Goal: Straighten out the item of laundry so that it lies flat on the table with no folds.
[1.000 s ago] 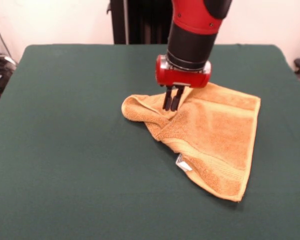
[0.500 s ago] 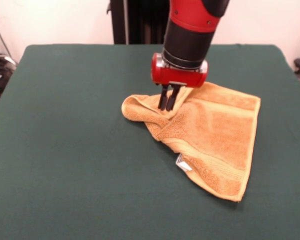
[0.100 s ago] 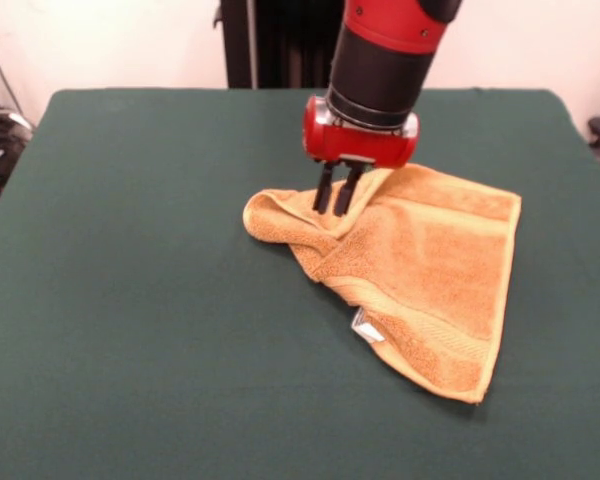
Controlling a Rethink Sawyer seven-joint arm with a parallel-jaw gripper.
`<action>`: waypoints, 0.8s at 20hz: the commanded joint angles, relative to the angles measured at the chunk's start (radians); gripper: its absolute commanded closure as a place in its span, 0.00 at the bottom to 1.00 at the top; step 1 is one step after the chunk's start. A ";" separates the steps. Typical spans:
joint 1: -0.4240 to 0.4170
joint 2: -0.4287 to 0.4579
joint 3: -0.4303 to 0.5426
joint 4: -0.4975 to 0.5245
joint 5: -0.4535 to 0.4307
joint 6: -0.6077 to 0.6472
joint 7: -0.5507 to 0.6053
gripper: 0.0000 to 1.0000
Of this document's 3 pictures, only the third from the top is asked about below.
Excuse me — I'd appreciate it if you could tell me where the dark green table cloth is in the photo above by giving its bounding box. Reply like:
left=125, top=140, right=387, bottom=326
left=0, top=87, right=600, bottom=480

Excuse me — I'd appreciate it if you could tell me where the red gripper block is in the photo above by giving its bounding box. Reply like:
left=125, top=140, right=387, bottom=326
left=301, top=94, right=422, bottom=218

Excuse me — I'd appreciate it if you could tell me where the tan terry towel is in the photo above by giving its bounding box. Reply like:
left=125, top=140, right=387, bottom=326
left=243, top=162, right=524, bottom=405

